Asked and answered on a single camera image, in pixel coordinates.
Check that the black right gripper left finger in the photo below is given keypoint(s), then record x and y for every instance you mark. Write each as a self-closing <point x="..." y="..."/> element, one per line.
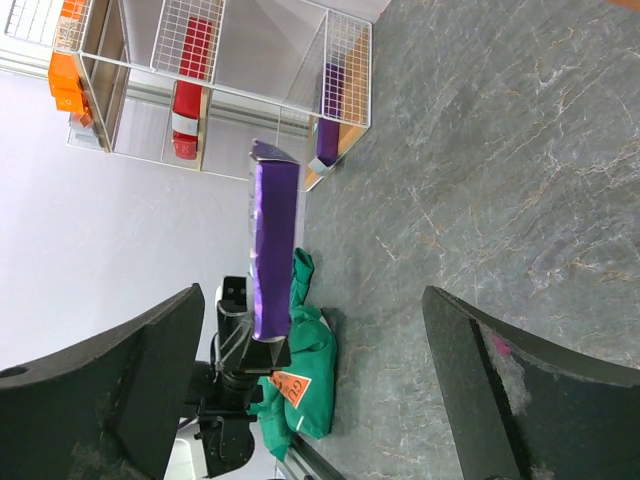
<point x="107" y="407"/>

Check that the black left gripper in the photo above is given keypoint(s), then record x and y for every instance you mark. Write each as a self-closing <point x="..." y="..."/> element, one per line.
<point x="223" y="389"/>

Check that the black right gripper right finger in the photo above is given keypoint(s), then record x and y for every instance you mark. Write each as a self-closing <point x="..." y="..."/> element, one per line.
<point x="522" y="407"/>

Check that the purple silver R&O box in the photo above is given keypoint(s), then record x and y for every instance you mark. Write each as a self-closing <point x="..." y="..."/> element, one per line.
<point x="273" y="201"/>

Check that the purple silver toothpaste box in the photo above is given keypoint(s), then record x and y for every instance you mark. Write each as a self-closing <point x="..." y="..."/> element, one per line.
<point x="327" y="127"/>

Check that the orange box with label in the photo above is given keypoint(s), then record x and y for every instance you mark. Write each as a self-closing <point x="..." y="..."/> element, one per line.
<point x="63" y="75"/>

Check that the red silver R&O box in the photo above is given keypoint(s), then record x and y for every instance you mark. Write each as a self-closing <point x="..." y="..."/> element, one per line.
<point x="186" y="104"/>

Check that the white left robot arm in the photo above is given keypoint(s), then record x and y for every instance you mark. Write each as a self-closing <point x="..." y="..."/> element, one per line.
<point x="226" y="448"/>

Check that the green cloth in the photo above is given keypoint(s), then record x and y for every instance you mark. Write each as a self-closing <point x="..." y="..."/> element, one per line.
<point x="300" y="398"/>

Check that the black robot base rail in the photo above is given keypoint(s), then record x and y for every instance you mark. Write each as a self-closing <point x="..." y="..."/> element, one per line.
<point x="303" y="462"/>

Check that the white wire wooden shelf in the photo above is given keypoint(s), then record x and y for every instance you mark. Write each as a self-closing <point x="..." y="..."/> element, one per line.
<point x="173" y="82"/>

